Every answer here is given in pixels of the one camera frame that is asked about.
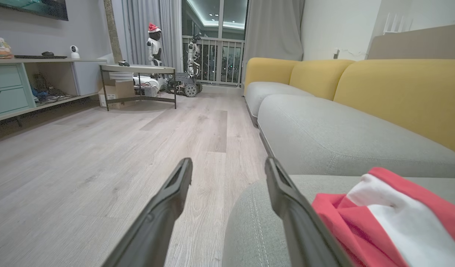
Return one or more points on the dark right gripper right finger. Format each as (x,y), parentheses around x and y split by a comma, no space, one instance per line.
(298,226)

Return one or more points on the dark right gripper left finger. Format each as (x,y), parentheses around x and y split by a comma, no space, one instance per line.
(153,226)

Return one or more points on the red and white garment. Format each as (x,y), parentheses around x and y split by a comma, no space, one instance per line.
(398,222)

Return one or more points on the grey stitched sofa seat cushion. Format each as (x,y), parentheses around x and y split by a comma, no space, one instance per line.
(253,230)

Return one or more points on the yellow sofa back cushion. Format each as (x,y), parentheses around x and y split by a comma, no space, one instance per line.
(320,76)
(268,70)
(409,96)

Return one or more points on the brown cardboard box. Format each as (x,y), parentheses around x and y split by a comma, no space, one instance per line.
(420,42)

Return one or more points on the wheeled rover robot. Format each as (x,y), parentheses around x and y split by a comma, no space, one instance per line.
(185,87)

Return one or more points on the white stacked discs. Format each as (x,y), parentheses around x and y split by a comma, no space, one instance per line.
(120,76)

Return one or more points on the low grey coffee table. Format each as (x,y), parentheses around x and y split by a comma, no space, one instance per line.
(138,69)

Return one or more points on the small dark object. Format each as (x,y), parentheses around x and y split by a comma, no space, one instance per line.
(123,63)

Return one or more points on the balcony railing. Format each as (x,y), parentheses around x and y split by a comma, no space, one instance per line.
(227,61)

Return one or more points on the humanoid robot with Santa hat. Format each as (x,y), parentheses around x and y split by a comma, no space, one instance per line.
(154,44)

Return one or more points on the grey window curtain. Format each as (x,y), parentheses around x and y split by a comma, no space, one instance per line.
(274,29)
(149,15)

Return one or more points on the teal and white TV cabinet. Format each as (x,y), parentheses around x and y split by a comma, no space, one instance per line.
(9,89)

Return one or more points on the black computer mouse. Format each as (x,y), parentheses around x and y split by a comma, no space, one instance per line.
(47,53)

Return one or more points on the black keyboard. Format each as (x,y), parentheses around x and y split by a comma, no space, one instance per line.
(40,57)

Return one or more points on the white ribbed rack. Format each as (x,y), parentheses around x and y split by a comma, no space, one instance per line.
(397,24)

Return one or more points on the white security camera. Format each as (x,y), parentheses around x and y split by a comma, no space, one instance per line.
(75,52)

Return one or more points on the golden wall trim strip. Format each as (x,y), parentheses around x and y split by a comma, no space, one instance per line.
(112,29)

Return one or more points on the wall-mounted television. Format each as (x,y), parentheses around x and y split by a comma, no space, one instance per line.
(31,7)

